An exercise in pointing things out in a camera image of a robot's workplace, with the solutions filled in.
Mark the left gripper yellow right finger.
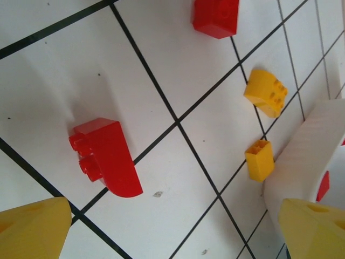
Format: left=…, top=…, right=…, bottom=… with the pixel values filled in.
left=278, top=198, right=345, bottom=259

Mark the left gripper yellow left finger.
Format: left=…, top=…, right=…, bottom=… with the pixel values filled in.
left=0, top=196, right=73, bottom=259

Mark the white plastic container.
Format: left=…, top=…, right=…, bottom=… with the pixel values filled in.
left=263, top=98, right=345, bottom=243

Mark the red curved lego brick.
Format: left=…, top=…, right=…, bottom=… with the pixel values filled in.
left=68, top=117, right=144, bottom=199

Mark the yellow rounded lego brick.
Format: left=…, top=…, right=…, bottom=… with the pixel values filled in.
left=243, top=69, right=288, bottom=119

